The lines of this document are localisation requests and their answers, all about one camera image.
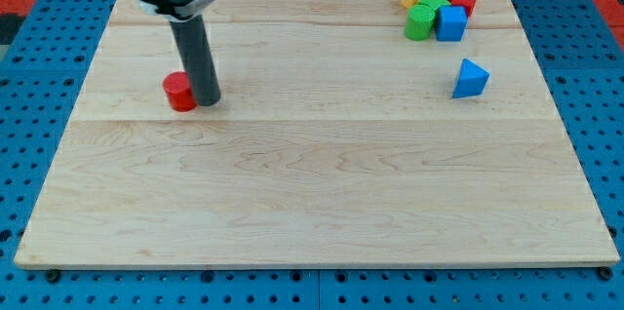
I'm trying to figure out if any blue cube block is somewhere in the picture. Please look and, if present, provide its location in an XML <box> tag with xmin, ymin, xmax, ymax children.
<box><xmin>435</xmin><ymin>6</ymin><xmax>468</xmax><ymax>42</ymax></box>

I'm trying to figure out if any blue triangle block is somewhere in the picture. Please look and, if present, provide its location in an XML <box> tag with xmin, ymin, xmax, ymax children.
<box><xmin>452</xmin><ymin>58</ymin><xmax>490</xmax><ymax>98</ymax></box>

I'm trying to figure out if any wooden board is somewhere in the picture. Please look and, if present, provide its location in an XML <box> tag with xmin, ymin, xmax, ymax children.
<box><xmin>15</xmin><ymin>0</ymin><xmax>619</xmax><ymax>270</ymax></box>

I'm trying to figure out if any green cylinder block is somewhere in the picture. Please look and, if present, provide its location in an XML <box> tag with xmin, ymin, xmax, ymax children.
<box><xmin>404</xmin><ymin>4</ymin><xmax>436</xmax><ymax>41</ymax></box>

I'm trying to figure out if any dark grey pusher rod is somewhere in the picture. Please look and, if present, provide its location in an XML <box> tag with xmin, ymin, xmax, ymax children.
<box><xmin>170</xmin><ymin>16</ymin><xmax>221</xmax><ymax>106</ymax></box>

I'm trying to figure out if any red cylinder block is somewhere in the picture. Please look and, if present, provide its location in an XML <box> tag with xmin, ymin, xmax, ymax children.
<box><xmin>162</xmin><ymin>71</ymin><xmax>197</xmax><ymax>112</ymax></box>

